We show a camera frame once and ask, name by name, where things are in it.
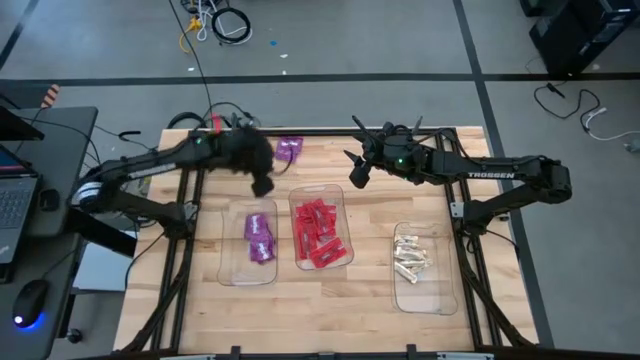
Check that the white candy bar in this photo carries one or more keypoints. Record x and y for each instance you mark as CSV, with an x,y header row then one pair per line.
x,y
401,262
410,255
419,264
406,245
405,274
410,238

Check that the black computer mouse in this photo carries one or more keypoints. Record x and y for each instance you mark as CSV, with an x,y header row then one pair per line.
x,y
30,302

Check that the black equipment cabinet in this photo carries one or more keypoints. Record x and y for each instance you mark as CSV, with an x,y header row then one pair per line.
x,y
575,35

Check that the black caster wheel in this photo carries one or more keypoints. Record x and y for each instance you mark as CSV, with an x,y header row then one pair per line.
x,y
75,335

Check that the small black desk device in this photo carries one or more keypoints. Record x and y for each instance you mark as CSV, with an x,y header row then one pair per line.
x,y
50,199

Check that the clear plastic bin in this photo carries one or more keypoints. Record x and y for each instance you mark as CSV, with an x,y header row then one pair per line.
x,y
345,220
235,265
435,295

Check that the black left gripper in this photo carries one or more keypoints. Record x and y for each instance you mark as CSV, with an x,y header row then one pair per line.
x,y
245,150

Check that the red candy packet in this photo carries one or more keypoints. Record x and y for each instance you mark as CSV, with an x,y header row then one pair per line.
x,y
306,212
302,240
325,209
314,235
326,229
327,252

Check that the pale grey panel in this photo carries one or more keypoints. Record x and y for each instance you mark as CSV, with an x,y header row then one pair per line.
x,y
100,270

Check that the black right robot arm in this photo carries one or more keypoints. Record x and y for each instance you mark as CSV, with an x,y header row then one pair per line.
x,y
490,172

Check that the black tilted screen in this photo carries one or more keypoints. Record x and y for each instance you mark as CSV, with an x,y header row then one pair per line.
x,y
17,129

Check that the orange black striped object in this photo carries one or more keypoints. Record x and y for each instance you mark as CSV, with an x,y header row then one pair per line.
x,y
50,95

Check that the white flat strip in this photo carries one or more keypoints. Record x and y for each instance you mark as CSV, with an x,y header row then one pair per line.
x,y
465,356

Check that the grey laptop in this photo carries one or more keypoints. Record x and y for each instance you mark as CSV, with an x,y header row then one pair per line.
x,y
15,205

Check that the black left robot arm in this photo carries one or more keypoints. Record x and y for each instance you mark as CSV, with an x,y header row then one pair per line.
x,y
160,161

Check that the dark grey desk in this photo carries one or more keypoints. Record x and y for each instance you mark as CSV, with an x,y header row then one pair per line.
x,y
70,150

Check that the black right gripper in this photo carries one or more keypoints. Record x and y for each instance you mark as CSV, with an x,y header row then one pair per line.
x,y
400,152

